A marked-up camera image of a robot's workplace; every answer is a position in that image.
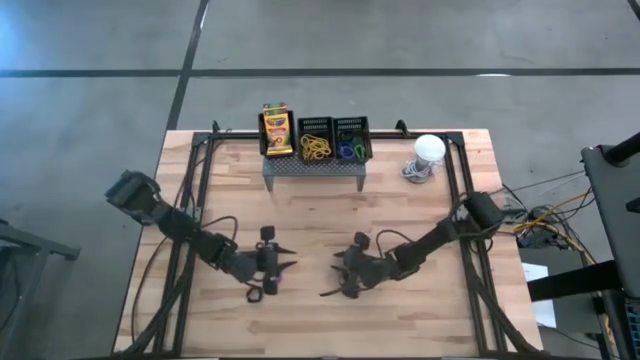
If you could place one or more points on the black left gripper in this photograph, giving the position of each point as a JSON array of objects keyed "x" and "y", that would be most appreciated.
[{"x": 267, "y": 265}]

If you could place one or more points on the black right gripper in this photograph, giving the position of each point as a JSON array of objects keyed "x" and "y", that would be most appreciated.
[{"x": 370, "y": 267}]

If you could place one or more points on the yellow rubber bands bunch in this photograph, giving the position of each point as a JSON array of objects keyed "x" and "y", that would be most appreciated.
[{"x": 315, "y": 147}]

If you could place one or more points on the purple spiral wrist coil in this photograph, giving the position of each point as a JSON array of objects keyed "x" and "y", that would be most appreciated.
[{"x": 350, "y": 157}]

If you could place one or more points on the green spiral wrist coil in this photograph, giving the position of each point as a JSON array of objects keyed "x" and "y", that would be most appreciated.
[{"x": 356, "y": 150}]

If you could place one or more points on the black spiral wrist coil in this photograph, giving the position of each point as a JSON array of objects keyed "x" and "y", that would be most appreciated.
[
  {"x": 248, "y": 295},
  {"x": 340, "y": 136}
]

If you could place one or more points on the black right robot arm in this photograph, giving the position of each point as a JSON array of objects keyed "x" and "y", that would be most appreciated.
[{"x": 430, "y": 240}]

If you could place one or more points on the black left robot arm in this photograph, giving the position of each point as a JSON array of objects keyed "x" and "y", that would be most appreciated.
[{"x": 170, "y": 220}]

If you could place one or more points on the black mesh organizer rack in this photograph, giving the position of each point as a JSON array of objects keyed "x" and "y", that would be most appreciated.
[{"x": 310, "y": 167}]

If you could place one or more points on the black plastic mesh basket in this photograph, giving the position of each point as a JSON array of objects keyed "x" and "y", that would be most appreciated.
[
  {"x": 315, "y": 122},
  {"x": 260, "y": 135},
  {"x": 352, "y": 122}
]

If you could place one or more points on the white mushroom-shaped lamp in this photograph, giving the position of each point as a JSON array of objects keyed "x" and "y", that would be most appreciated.
[{"x": 430, "y": 147}]

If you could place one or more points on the white paper sheet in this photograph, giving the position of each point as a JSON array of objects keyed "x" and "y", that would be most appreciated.
[{"x": 540, "y": 310}]

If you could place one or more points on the black flat beam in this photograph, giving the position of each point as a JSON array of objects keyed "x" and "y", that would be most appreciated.
[{"x": 575, "y": 280}]

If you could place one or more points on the grey metal stand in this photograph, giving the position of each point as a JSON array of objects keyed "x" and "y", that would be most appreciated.
[{"x": 30, "y": 242}]

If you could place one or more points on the grey equipment cart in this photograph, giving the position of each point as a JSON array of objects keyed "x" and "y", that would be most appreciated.
[{"x": 610, "y": 210}]

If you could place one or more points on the black metal table frame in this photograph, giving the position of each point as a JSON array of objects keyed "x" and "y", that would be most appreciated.
[{"x": 235, "y": 135}]

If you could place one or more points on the black frame clamp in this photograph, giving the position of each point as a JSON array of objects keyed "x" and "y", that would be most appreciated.
[
  {"x": 401, "y": 127},
  {"x": 216, "y": 127}
]

